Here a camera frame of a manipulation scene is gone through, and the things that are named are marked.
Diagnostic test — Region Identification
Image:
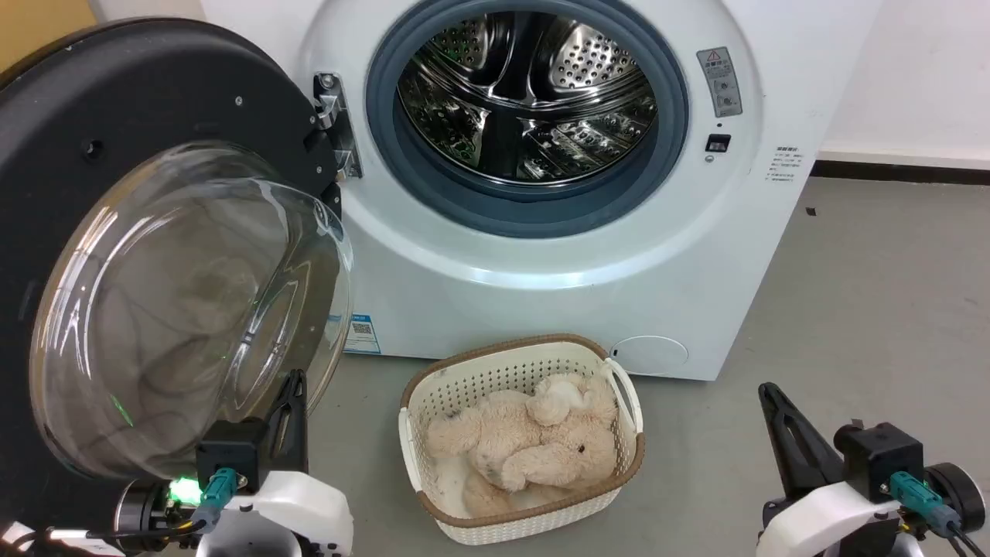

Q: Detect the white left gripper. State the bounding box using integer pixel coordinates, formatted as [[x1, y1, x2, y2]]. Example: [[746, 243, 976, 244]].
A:
[[196, 370, 355, 557]]

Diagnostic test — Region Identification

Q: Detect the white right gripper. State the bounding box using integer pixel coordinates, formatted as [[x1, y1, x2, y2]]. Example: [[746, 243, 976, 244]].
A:
[[756, 382, 904, 557]]

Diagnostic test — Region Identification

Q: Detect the black round washer door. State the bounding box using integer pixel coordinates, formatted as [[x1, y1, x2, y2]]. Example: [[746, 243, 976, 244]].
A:
[[0, 17, 355, 535]]

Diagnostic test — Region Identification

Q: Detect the white front-load washing machine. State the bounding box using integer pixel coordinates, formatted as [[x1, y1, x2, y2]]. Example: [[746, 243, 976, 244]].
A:
[[200, 0, 885, 381]]

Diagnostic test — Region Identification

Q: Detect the metal door hinge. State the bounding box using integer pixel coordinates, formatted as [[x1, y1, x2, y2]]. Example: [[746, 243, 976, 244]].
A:
[[312, 72, 364, 180]]

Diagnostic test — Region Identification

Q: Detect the blue QR code sticker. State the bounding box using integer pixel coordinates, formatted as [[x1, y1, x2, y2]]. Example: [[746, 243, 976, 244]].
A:
[[343, 313, 382, 355]]

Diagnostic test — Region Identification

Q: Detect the round white filter cover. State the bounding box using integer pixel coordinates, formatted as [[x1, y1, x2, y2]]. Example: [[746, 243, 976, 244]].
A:
[[609, 335, 689, 378]]

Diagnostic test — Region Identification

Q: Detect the white plastic laundry basket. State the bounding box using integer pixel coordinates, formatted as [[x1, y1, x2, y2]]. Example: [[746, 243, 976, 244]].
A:
[[398, 333, 646, 546]]

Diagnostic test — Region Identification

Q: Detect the beige plush teddy bear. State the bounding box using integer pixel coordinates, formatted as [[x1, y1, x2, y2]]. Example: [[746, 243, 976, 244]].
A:
[[426, 373, 620, 518]]

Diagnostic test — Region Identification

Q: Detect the small text label sticker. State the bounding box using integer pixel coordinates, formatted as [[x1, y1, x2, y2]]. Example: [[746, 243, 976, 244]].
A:
[[768, 145, 804, 192]]

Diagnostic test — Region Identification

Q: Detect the grey warning sticker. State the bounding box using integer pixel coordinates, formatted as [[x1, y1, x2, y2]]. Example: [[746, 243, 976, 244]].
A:
[[696, 47, 743, 118]]

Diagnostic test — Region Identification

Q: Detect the stainless steel drum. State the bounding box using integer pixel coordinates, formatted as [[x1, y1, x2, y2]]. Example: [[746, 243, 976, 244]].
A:
[[396, 10, 659, 186]]

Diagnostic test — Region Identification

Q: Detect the yellow wooden panel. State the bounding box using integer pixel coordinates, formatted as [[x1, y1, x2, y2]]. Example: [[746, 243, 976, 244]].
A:
[[0, 0, 99, 75]]

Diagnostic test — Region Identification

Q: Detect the teal-plug right gripper cable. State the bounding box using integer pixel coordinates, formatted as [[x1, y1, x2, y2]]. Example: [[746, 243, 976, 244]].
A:
[[888, 471, 990, 557]]

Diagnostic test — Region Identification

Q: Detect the black wall baseboard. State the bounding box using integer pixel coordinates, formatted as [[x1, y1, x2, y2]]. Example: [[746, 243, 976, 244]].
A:
[[810, 159, 990, 187]]

